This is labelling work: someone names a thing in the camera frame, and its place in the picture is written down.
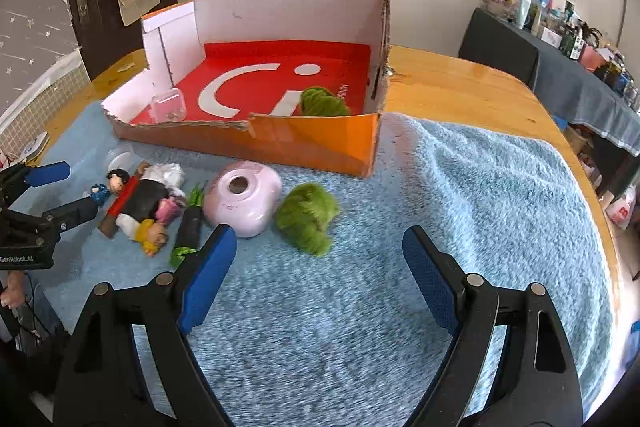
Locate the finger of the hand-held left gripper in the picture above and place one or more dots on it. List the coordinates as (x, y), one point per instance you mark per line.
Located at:
(47, 173)
(72, 212)

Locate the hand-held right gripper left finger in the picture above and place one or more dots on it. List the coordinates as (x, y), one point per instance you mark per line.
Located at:
(210, 272)

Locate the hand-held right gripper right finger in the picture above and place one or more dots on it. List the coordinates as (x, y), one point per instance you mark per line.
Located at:
(430, 277)

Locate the black green snack packet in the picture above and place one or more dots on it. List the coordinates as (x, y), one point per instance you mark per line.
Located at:
(190, 227)

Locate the pink round device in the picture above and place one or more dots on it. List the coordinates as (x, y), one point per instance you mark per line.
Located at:
(245, 202)

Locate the orange cardboard box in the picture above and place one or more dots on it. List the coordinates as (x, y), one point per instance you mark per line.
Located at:
(300, 12)

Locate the person's left hand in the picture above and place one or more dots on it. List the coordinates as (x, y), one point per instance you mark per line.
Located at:
(10, 292)

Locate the small blue figurine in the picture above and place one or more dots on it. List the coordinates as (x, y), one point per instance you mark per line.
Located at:
(100, 193)

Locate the yellow-haired small figurine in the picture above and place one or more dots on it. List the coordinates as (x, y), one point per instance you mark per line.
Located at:
(152, 237)

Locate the clear plastic cup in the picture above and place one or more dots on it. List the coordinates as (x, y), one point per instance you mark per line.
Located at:
(120, 157)

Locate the black-haired figurine in suit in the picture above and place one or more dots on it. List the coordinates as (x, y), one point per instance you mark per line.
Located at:
(145, 199)

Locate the light blue fluffy towel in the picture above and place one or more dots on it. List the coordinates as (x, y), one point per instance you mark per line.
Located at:
(350, 297)

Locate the white plastic wrap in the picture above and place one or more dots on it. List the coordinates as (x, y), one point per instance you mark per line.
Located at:
(167, 174)

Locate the green plush toy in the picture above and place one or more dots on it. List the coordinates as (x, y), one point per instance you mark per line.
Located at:
(305, 219)
(325, 103)

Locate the clear plastic container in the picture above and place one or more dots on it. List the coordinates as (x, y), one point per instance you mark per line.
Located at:
(167, 106)

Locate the white red plastic bag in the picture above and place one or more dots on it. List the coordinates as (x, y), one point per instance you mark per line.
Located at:
(622, 207)

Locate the side table with dark cloth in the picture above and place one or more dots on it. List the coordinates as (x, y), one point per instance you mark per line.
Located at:
(575, 92)

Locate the row of bottles and boxes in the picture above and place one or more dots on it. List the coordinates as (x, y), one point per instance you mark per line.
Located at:
(575, 32)

